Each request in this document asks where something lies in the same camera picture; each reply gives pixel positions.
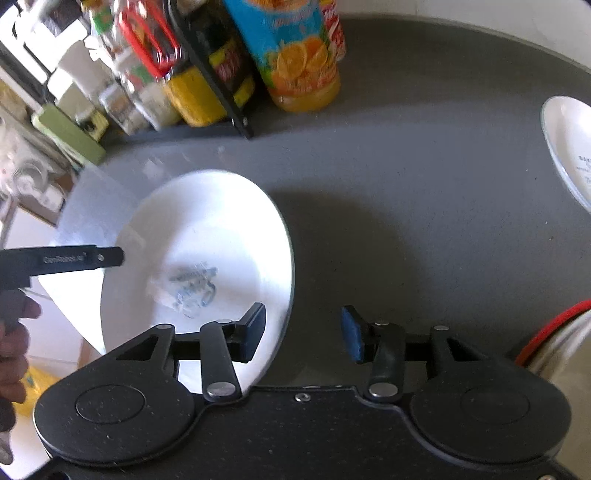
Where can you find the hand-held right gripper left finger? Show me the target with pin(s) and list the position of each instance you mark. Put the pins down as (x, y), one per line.
(253, 332)

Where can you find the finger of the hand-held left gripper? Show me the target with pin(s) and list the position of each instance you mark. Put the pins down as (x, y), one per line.
(110, 257)

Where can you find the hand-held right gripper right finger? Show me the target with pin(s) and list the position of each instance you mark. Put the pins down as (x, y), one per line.
(352, 334)

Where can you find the white plate blue script print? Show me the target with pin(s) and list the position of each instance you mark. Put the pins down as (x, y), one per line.
(207, 221)

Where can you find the red and black bowl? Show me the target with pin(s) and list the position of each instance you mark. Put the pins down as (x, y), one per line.
(554, 321)

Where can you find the person's left hand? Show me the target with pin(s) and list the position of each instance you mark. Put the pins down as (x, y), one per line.
(14, 360)

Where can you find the white fan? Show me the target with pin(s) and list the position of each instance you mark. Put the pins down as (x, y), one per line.
(27, 180)

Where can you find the yellow plastic bag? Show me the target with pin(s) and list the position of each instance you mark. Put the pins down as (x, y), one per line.
(39, 385)

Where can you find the green box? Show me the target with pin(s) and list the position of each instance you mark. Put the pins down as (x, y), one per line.
(69, 136)

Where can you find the small white jar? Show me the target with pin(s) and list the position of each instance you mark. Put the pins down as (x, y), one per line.
(159, 106)

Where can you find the white shaker bottle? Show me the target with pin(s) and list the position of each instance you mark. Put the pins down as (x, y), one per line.
(78, 64)

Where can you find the black metal spice rack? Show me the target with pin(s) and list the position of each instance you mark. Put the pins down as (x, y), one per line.
(217, 83)

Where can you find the dark sauce bottle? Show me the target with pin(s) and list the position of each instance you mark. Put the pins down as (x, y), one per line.
(235, 74)

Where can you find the orange juice bottle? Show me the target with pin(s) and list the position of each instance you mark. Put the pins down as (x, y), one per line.
(295, 60)

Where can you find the small white plate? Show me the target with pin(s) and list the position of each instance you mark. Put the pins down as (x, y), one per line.
(568, 134)

